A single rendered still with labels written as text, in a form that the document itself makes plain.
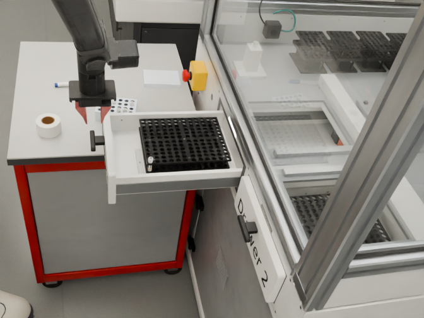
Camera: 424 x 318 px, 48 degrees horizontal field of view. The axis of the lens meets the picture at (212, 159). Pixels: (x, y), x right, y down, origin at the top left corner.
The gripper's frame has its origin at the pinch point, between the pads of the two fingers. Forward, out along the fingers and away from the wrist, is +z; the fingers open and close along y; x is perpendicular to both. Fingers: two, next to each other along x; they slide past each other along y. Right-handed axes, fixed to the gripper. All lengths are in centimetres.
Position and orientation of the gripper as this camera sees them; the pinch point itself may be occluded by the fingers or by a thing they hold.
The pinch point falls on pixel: (93, 119)
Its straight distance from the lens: 116.2
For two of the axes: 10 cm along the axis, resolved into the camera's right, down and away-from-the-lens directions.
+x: -2.2, -7.0, 6.8
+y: 9.7, -0.6, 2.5
